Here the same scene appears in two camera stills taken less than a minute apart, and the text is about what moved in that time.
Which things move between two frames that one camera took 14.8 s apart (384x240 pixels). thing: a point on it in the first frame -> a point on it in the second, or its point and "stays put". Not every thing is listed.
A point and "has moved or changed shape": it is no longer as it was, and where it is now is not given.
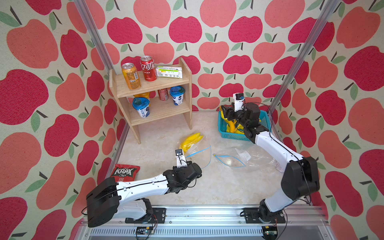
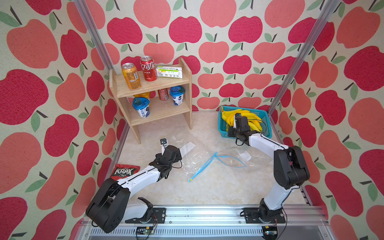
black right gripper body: [239, 116] -> [233, 132]
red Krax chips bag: [124, 172] stays put
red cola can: [148, 67] stays put
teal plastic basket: [265, 122] stays put
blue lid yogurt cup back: [177, 93] stays put
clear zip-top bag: [196, 149] has moved or changed shape
